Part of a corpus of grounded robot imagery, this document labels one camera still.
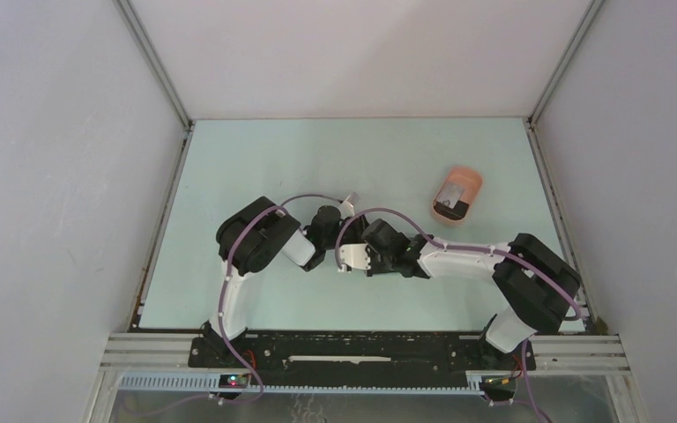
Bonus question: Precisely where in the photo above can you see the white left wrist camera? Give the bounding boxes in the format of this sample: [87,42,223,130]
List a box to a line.
[338,192,359,218]

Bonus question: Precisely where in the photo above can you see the white printed credit card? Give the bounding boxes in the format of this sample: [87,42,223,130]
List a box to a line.
[436,182,465,208]

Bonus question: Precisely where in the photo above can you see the black gold-print credit card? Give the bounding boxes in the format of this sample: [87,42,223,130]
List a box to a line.
[434,199,470,222]

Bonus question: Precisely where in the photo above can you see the pink oval plastic tray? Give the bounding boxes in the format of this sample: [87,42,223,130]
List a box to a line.
[431,166,483,226]

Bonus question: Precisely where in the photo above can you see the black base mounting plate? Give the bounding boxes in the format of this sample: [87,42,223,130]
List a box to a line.
[188,327,536,389]

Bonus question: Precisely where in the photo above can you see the aluminium frame rail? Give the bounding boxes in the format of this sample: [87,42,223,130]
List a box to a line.
[100,331,629,394]

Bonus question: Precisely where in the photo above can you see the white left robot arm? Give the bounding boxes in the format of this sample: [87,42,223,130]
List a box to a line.
[209,193,358,367]

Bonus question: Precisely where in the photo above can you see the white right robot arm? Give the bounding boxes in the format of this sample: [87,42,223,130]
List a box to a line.
[361,219,582,368]

